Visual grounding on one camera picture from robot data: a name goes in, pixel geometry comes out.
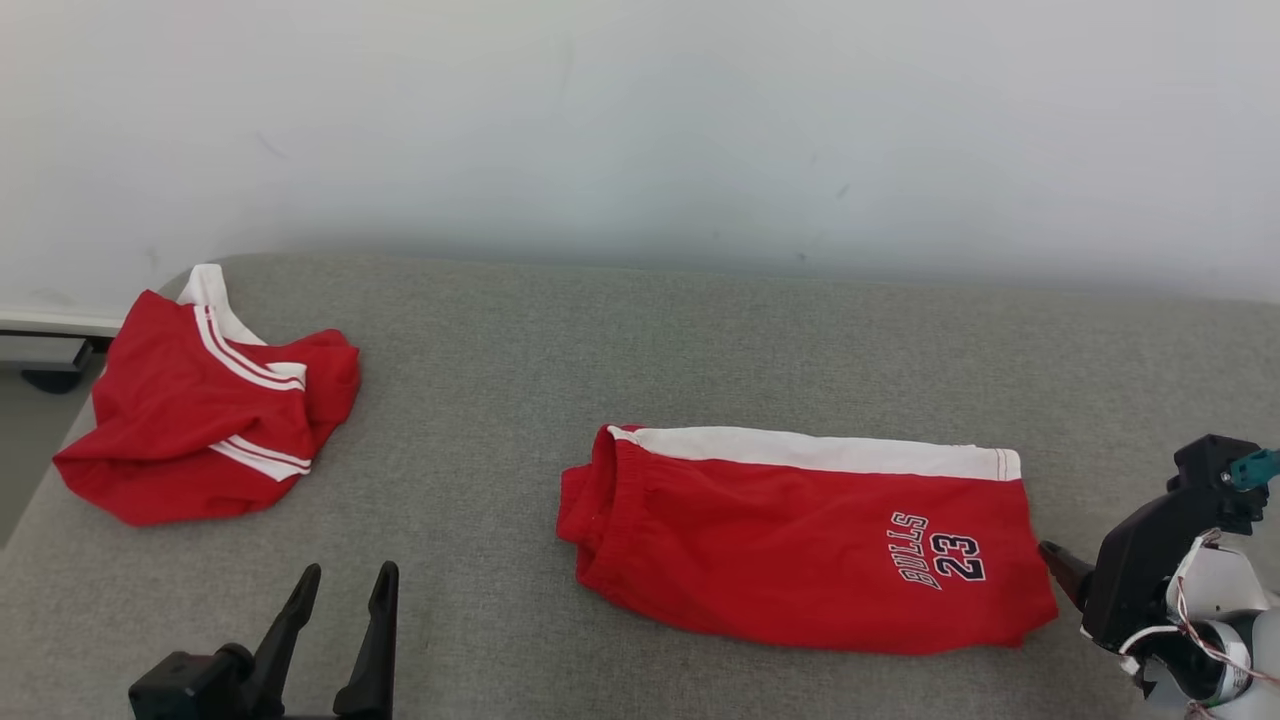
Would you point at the white wall skirting board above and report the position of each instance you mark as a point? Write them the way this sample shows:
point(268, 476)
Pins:
point(60, 323)

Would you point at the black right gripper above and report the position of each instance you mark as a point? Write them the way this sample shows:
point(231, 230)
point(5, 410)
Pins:
point(1140, 580)

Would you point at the red Bulls 23 shorts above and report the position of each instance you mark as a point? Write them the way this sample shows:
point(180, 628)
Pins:
point(780, 540)

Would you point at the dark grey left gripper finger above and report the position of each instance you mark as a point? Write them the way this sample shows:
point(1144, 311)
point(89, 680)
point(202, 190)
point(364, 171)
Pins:
point(375, 650)
point(285, 640)

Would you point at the red white-sleeved Bulls jersey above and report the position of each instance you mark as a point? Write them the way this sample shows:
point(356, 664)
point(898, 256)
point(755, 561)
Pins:
point(170, 420)

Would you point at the black furniture foot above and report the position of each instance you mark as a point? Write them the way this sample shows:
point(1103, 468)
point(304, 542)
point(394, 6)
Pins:
point(52, 381)

